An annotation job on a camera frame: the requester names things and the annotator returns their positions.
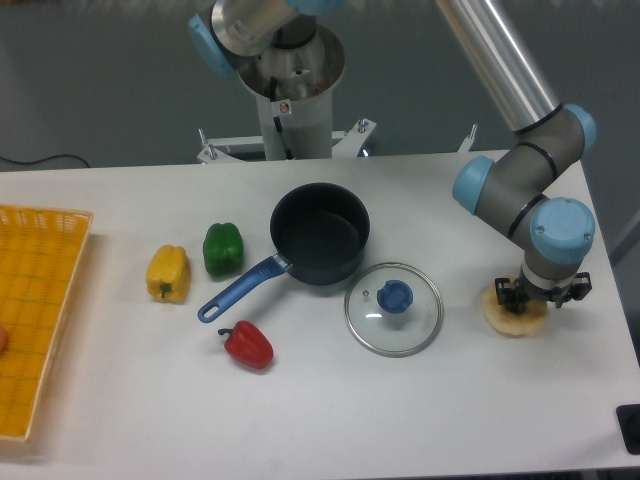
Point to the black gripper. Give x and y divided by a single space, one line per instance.
515 293

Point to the black device at table edge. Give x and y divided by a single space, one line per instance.
628 417

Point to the glazed beige donut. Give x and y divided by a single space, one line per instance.
509 324

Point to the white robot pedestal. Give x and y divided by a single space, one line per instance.
293 90

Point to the yellow wicker basket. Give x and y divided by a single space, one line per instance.
41 250

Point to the yellow bell pepper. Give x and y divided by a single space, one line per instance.
168 275

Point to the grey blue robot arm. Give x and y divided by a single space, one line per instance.
509 194

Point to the glass lid blue knob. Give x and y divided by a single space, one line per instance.
393 310

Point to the white table frame bracket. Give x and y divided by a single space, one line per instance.
225 147

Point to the dark saucepan blue handle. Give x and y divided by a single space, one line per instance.
319 230

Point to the red bell pepper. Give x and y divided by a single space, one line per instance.
246 344

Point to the green bell pepper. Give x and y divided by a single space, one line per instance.
223 250

